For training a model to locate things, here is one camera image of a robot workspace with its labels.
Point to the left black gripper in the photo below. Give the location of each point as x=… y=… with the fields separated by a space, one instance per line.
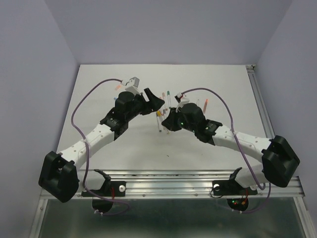
x=155 y=102

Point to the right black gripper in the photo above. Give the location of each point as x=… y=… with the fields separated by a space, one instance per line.
x=170 y=122

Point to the orange highlighter pen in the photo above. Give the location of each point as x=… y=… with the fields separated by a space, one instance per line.
x=205 y=106

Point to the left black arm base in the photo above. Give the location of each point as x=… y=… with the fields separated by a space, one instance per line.
x=106 y=194

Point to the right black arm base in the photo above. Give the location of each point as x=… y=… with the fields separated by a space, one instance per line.
x=230 y=191

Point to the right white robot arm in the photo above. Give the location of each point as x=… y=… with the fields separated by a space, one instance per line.
x=277 y=160

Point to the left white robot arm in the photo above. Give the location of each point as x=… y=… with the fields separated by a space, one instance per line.
x=59 y=170

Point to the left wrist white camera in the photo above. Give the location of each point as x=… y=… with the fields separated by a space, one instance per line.
x=131 y=84

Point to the aluminium front rail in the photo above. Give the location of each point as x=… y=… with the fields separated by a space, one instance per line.
x=170 y=204

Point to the aluminium rail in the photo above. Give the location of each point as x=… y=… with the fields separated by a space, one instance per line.
x=170 y=204
x=260 y=99

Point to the aluminium right side rail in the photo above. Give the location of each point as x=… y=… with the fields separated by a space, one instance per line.
x=260 y=99

